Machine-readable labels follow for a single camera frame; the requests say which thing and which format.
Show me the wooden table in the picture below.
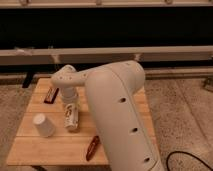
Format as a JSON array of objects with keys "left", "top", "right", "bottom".
[{"left": 6, "top": 78, "right": 108, "bottom": 166}]

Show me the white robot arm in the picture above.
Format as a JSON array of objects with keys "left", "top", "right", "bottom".
[{"left": 51, "top": 60, "right": 164, "bottom": 171}]

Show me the black cable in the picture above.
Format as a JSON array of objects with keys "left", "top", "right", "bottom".
[{"left": 165, "top": 150, "right": 213, "bottom": 171}]

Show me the white paper cup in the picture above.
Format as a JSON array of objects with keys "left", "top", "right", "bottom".
[{"left": 33, "top": 113, "right": 55, "bottom": 137}]

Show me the red brown chocolate bar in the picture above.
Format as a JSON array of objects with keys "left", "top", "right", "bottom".
[{"left": 44, "top": 87, "right": 59, "bottom": 104}]

